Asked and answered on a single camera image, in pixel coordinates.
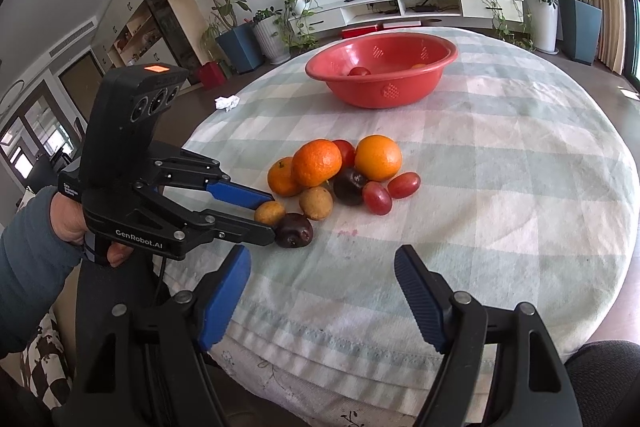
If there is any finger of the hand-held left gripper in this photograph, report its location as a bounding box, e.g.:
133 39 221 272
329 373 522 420
150 142 275 210
132 182 277 260

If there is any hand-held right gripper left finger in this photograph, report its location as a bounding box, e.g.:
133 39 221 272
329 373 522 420
65 244 252 427

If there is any dark purple plum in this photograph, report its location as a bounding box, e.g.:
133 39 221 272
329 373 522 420
274 213 315 250
333 168 370 206

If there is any beige curtain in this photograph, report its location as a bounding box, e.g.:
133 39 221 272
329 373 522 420
580 0 632 74

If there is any red plastic basin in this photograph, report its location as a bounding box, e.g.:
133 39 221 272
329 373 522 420
305 32 459 110

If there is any person's left hand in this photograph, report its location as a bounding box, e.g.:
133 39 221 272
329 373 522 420
50 194 133 268

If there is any small plant white ribbed pot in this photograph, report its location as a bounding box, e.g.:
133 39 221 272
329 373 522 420
251 7 292 64

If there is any mandarin with stem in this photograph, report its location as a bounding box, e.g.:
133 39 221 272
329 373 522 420
267 156 304 198

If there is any person's left forearm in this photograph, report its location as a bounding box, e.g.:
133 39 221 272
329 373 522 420
0 186 86 355

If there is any green white checked tablecloth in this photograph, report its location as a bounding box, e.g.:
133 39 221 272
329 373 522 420
160 26 640 427

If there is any leafy plant tall white pot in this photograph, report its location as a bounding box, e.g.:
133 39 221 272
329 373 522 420
509 0 560 55

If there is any tall plant in blue pot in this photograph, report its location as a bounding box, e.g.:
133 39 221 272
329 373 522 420
177 0 263 74

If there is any brown white patterned cloth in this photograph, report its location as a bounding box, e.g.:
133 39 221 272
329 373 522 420
20 312 76 410

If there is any brown round fruit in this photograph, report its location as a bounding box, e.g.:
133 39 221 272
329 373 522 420
254 201 287 228
300 186 334 222

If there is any white television cabinet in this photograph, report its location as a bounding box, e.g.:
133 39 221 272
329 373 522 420
289 0 525 38

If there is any wooden wall cabinet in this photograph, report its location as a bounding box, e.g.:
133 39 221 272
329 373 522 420
102 0 201 78

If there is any small red floor box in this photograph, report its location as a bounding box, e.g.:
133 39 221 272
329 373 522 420
197 62 229 86

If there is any deep orange mandarin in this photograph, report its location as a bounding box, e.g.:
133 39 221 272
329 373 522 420
292 139 344 188

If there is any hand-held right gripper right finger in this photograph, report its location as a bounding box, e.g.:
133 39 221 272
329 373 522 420
394 244 583 427

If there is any red grape tomato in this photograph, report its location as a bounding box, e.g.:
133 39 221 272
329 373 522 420
387 172 422 200
362 181 393 216

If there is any black chair cushion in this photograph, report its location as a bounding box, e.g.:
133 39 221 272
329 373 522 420
564 341 640 427

